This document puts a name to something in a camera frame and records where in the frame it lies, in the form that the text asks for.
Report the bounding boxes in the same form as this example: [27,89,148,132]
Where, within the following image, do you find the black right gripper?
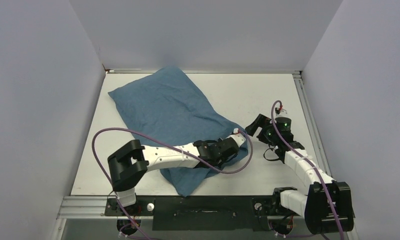
[246,114,280,146]

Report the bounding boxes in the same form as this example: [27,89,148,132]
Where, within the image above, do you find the blue pillowcase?
[107,65,250,198]

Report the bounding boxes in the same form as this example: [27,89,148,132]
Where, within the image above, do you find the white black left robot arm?
[107,133,246,215]

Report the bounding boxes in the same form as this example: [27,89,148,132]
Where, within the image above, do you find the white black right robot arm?
[245,114,354,235]

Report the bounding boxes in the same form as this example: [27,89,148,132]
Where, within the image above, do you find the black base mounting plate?
[104,195,294,231]

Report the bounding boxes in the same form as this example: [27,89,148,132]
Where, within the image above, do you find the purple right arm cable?
[271,100,345,240]

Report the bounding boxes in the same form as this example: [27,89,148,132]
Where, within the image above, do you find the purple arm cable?
[271,100,345,240]
[91,127,254,240]

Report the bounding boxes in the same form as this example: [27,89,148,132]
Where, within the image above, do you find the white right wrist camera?
[275,105,289,118]

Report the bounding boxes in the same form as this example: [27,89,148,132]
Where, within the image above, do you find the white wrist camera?
[275,105,289,118]
[227,128,247,147]

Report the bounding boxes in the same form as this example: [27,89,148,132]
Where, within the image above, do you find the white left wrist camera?
[227,128,247,147]

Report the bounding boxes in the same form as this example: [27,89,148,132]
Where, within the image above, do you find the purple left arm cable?
[91,127,254,240]

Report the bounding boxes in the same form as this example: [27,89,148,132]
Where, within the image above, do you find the aluminium frame rail right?
[292,71,332,176]

